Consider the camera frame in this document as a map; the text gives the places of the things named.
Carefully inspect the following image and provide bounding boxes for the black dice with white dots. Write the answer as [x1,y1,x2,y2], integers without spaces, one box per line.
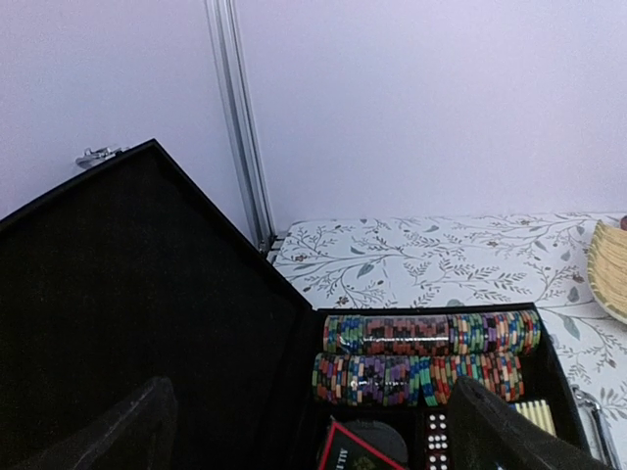
[424,411,452,470]

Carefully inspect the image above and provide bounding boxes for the aluminium frame post left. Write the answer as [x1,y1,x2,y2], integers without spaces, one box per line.
[205,1,276,255]

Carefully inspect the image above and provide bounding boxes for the woven bamboo tray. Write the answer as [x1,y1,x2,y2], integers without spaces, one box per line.
[587,220,627,324]

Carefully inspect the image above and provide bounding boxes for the red black card box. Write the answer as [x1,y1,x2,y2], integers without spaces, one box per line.
[316,421,404,470]

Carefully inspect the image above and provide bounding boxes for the blue texas holdem card deck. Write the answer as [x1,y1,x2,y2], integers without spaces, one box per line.
[510,399,557,437]

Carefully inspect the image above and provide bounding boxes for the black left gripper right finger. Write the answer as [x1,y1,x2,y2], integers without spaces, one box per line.
[448,377,619,469]

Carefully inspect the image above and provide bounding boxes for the chrome case handle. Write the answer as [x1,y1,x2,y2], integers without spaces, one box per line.
[571,385,621,469]

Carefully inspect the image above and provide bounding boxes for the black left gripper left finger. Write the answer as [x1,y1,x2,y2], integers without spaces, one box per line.
[14,377,178,469]

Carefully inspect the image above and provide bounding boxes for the black poker set case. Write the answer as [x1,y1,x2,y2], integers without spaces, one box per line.
[1,141,588,469]

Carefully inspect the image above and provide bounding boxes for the upper poker chip row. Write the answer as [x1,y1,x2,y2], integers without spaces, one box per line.
[321,309,542,356]

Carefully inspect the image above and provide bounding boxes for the poker chip row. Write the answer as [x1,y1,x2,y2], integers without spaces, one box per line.
[311,352,525,407]
[321,309,542,356]

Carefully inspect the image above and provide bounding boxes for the lower poker chip row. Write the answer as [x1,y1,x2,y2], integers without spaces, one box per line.
[311,352,525,407]

